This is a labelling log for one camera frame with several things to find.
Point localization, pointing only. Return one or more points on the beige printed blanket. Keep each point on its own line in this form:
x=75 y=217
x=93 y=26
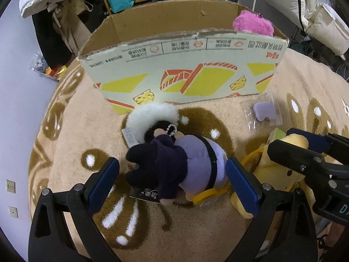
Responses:
x=81 y=120

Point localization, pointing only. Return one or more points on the printed cardboard box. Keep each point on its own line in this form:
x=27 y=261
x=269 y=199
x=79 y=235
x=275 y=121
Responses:
x=190 y=60

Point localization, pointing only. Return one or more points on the pink plush toy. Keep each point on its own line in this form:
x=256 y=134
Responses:
x=252 y=23

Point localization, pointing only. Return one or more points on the wall socket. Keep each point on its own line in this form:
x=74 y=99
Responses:
x=13 y=212
x=11 y=187

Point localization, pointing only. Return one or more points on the dark-haired doll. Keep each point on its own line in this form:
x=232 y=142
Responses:
x=174 y=163

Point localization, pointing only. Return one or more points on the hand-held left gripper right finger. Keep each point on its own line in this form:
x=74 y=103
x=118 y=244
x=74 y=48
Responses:
x=241 y=184

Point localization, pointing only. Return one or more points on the white fluffy plush toy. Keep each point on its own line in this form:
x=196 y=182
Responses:
x=147 y=114

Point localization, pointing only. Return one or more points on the person's right forearm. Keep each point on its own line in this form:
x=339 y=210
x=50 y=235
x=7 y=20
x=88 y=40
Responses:
x=339 y=232

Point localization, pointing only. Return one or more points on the green packet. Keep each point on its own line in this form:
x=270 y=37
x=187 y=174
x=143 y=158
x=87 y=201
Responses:
x=276 y=134

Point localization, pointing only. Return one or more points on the purple sponge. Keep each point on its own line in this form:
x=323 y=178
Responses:
x=263 y=110

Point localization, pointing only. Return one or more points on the black coat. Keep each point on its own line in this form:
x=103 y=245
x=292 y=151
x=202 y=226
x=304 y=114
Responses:
x=49 y=38

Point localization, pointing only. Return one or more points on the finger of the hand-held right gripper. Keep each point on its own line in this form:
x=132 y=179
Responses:
x=294 y=157
x=313 y=139

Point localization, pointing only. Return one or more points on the white mattress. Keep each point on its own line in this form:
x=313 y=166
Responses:
x=316 y=11

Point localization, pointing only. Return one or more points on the beige coat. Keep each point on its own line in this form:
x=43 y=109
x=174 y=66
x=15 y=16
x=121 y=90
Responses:
x=72 y=19

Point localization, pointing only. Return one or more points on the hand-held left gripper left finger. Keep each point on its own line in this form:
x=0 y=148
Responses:
x=102 y=181

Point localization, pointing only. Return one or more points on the yellow bear plush toy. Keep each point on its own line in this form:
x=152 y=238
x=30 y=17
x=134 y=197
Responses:
x=272 y=172

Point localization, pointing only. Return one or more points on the plastic bag of snacks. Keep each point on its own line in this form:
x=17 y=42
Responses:
x=45 y=67

